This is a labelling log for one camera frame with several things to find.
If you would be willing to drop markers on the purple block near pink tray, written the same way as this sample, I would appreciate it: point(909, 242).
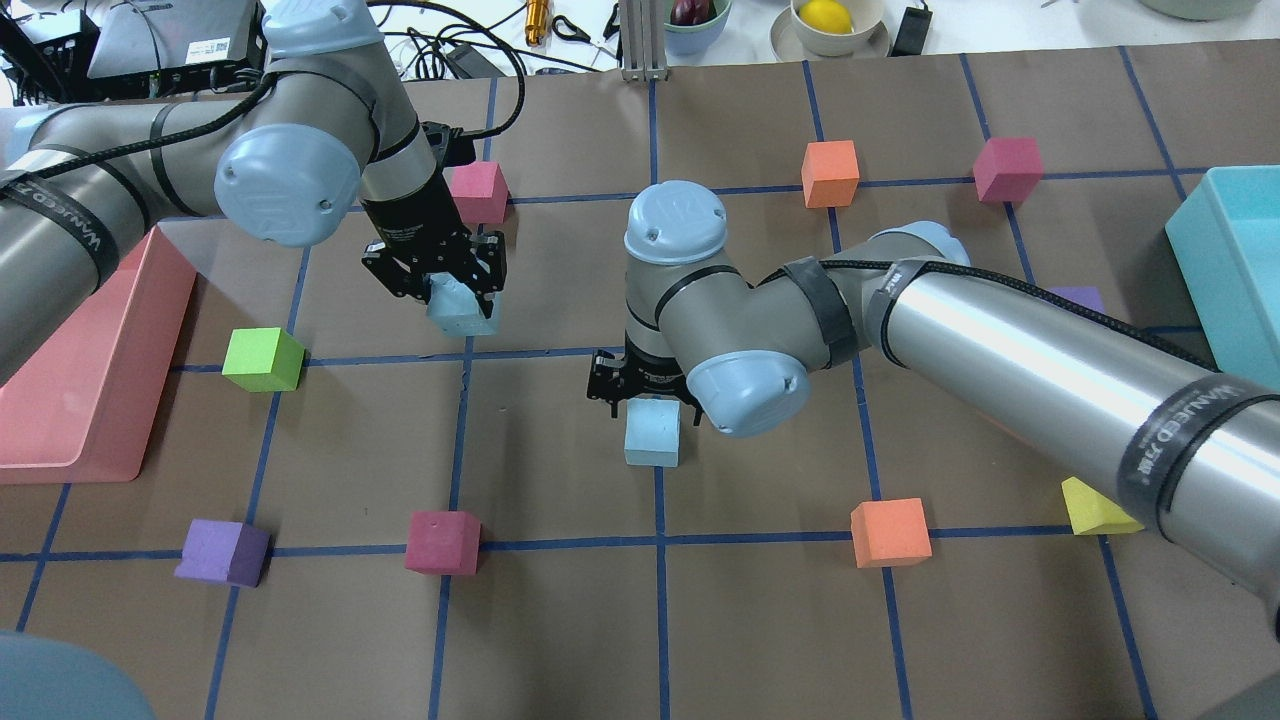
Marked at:
point(224, 553)

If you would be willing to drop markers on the pink block left back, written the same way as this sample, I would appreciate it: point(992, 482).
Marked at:
point(443, 543)

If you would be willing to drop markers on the black power adapter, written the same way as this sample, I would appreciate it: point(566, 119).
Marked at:
point(913, 31)

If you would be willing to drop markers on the pink block right front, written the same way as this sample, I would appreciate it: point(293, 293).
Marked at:
point(1008, 169)

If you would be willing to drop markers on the yellow-handled tool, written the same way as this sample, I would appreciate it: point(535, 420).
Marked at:
point(537, 22)

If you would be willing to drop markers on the orange block back row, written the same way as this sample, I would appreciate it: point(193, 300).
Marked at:
point(890, 533)

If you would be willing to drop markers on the light blue block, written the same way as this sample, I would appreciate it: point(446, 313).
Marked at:
point(652, 433)
point(453, 308)

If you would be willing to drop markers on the purple block near teal tray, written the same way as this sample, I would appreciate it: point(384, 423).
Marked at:
point(1086, 296)

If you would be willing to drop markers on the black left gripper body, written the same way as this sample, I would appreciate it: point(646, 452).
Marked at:
point(408, 219)

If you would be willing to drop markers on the beige bowl with lemon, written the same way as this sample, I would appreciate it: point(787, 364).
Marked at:
point(814, 30)

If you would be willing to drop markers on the teal plastic tray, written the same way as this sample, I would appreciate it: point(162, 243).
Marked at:
point(1226, 239)

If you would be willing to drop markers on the black computer box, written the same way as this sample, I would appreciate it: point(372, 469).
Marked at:
point(89, 51)

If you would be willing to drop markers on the yellow block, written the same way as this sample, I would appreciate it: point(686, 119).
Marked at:
point(1093, 514)

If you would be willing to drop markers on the scissors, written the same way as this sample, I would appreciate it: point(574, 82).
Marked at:
point(563, 28)

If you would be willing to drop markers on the orange block front row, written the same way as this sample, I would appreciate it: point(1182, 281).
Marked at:
point(830, 174)

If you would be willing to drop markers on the pink block left front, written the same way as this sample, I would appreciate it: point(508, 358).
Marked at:
point(480, 192)

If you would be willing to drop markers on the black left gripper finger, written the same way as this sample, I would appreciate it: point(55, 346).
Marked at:
point(416, 286)
point(487, 285)

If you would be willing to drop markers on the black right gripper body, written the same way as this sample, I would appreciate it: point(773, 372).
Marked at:
point(650, 372)

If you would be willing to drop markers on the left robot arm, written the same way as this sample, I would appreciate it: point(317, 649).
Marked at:
point(89, 623)

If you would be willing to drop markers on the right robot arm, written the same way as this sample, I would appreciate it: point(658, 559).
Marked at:
point(1187, 449)

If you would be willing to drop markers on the orange block row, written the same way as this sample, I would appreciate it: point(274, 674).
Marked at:
point(890, 533)
point(830, 174)

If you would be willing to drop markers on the pink plastic tray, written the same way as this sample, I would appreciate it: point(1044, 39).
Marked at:
point(82, 409)

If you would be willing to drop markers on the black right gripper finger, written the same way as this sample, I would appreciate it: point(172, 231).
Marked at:
point(614, 404)
point(697, 410)

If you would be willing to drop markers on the green block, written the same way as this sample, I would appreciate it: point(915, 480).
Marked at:
point(263, 360)

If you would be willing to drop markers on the aluminium frame post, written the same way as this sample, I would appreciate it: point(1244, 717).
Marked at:
point(642, 41)

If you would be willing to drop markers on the blue bowl with fruit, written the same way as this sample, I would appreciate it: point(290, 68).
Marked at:
point(691, 27)

